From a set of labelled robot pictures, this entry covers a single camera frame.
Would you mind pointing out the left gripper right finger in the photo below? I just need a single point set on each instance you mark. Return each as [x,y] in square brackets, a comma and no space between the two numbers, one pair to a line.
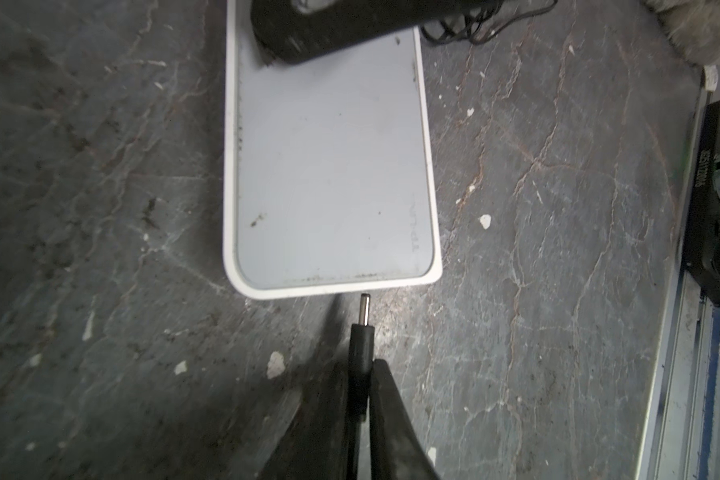
[395,450]

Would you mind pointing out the white switch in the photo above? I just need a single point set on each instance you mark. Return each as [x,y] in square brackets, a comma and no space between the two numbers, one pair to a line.
[328,180]

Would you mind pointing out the large white plush sheep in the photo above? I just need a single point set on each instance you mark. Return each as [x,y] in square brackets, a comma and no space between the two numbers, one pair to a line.
[692,26]

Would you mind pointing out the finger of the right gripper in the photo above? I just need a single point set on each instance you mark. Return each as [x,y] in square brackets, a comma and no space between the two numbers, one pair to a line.
[294,35]

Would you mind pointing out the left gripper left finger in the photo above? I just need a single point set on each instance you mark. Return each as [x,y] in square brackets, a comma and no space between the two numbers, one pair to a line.
[313,445]

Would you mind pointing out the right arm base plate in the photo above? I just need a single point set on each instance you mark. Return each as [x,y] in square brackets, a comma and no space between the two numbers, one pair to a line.
[701,252]

